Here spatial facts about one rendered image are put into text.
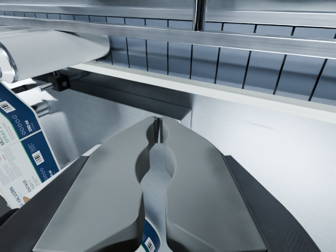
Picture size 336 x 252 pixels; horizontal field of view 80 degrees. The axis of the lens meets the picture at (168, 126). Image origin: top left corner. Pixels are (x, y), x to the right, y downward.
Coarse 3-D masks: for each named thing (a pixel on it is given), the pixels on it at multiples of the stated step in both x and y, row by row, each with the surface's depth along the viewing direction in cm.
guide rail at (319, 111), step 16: (80, 64) 36; (96, 64) 35; (144, 80) 30; (160, 80) 29; (176, 80) 28; (192, 80) 28; (224, 96) 25; (240, 96) 24; (256, 96) 23; (272, 96) 23; (288, 112) 22; (304, 112) 21; (320, 112) 21
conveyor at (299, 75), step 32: (256, 32) 23; (288, 32) 22; (320, 32) 20; (128, 64) 35; (160, 64) 32; (192, 64) 29; (224, 64) 27; (256, 64) 25; (288, 64) 23; (320, 64) 22; (288, 96) 25; (320, 96) 23
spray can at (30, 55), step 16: (48, 32) 27; (64, 32) 28; (80, 32) 30; (0, 48) 22; (16, 48) 23; (32, 48) 24; (48, 48) 26; (64, 48) 27; (80, 48) 29; (96, 48) 32; (0, 64) 22; (16, 64) 23; (32, 64) 24; (48, 64) 26; (64, 64) 29; (16, 80) 24
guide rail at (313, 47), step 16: (0, 16) 33; (16, 16) 32; (96, 32) 24; (112, 32) 23; (128, 32) 22; (144, 32) 21; (160, 32) 20; (176, 32) 19; (192, 32) 19; (208, 32) 18; (224, 32) 18; (240, 32) 18; (240, 48) 17; (256, 48) 17; (272, 48) 16; (288, 48) 16; (304, 48) 15; (320, 48) 15
